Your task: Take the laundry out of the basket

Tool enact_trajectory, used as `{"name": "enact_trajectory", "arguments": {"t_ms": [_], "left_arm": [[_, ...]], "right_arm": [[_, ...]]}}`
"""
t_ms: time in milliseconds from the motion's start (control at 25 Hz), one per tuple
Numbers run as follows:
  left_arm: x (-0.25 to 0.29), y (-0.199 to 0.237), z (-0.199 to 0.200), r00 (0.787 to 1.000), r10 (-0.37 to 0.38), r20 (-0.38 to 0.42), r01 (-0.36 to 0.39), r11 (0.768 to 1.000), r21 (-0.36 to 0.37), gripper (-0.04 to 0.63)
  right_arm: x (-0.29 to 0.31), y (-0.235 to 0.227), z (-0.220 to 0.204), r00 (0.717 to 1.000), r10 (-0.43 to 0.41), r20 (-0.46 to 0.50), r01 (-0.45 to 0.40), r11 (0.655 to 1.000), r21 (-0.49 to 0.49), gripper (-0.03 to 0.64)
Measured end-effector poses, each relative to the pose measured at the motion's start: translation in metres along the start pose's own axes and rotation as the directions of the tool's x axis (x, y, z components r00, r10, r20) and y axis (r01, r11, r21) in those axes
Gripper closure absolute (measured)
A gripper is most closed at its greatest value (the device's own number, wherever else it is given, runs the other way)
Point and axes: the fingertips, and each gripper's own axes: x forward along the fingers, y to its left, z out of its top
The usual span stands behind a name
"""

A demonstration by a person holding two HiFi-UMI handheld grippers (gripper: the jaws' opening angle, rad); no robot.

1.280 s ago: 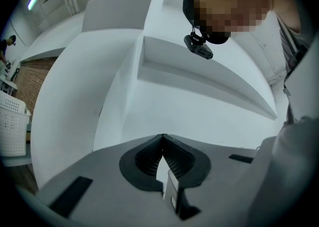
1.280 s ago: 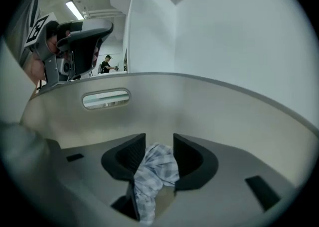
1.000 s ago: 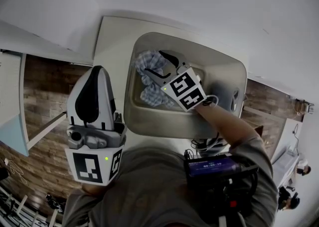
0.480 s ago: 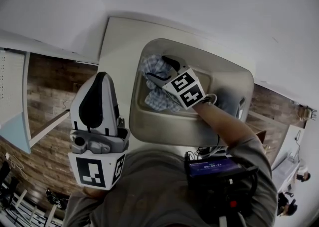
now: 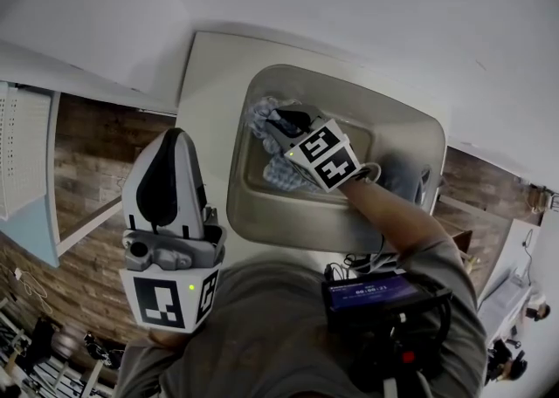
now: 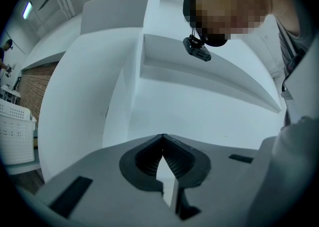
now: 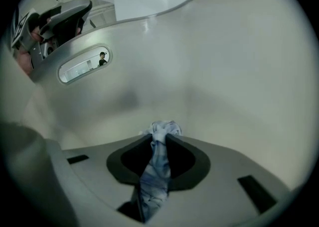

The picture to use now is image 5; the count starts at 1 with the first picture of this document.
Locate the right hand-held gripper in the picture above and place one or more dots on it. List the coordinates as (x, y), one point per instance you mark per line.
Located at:
(327, 156)

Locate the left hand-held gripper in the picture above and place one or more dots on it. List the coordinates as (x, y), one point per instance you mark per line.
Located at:
(170, 296)

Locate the blue white plaid clothes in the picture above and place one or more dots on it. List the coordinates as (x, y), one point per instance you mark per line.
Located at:
(279, 173)

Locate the grey plastic laundry basket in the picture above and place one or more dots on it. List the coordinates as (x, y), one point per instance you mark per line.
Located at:
(393, 125)

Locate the person's right forearm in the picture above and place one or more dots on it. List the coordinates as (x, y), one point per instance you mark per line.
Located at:
(388, 213)

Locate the person's left forearm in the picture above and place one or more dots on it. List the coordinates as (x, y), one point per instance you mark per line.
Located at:
(168, 337)

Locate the white shelf board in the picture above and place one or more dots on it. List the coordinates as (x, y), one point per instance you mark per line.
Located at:
(91, 226)

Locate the light blue table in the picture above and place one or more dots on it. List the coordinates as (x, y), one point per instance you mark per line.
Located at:
(39, 239)

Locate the white perforated basket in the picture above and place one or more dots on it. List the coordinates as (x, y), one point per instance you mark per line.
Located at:
(22, 147)

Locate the person's grey shirt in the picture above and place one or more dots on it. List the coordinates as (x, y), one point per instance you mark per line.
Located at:
(271, 335)

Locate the black chest-mounted phone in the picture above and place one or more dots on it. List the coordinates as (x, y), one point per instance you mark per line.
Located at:
(375, 293)

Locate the white metal rack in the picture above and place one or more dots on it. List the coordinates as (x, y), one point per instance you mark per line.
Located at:
(52, 379)

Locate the white power strip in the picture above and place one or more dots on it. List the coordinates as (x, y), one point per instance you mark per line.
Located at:
(543, 197)

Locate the white side table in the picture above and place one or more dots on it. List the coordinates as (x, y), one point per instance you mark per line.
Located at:
(515, 265)

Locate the black tripod equipment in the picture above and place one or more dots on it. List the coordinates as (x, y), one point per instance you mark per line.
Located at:
(506, 361)

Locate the black chest mount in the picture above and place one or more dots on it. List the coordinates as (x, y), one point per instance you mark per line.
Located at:
(406, 352)

